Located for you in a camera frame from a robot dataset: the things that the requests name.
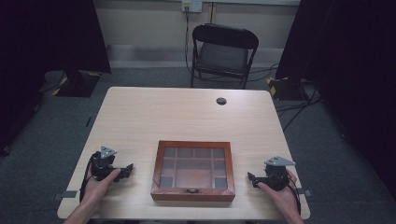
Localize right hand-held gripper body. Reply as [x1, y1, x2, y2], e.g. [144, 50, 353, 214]
[262, 155, 297, 192]

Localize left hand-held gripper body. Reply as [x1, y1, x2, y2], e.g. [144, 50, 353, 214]
[90, 146, 119, 182]

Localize person's left hand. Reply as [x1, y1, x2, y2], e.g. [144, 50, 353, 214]
[80, 167, 122, 207]

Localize person's right hand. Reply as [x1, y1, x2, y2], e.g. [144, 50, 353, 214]
[257, 169, 301, 217]

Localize wooden box with glass lid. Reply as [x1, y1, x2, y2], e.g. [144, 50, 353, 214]
[150, 140, 236, 203]

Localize black stand base yellow stripes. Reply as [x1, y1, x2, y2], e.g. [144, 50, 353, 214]
[50, 69, 103, 98]
[265, 76, 311, 102]

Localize black curtain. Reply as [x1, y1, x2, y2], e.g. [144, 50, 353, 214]
[0, 0, 112, 157]
[275, 0, 396, 202]

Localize black folding chair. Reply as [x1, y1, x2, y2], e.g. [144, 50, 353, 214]
[190, 22, 261, 91]

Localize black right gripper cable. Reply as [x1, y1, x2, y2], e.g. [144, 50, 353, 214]
[287, 182, 303, 217]

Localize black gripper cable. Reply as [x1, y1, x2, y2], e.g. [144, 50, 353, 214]
[78, 152, 98, 203]
[287, 182, 303, 217]

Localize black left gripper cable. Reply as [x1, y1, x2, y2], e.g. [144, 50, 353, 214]
[78, 152, 98, 203]

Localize grey table edge bracket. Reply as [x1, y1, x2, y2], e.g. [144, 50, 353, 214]
[296, 188, 314, 198]

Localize black floor cables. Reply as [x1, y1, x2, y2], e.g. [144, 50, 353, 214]
[275, 85, 323, 133]

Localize black cable from wall socket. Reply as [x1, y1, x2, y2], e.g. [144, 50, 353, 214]
[184, 5, 192, 75]

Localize white wall socket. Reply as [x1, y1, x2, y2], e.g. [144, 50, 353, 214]
[181, 0, 204, 14]

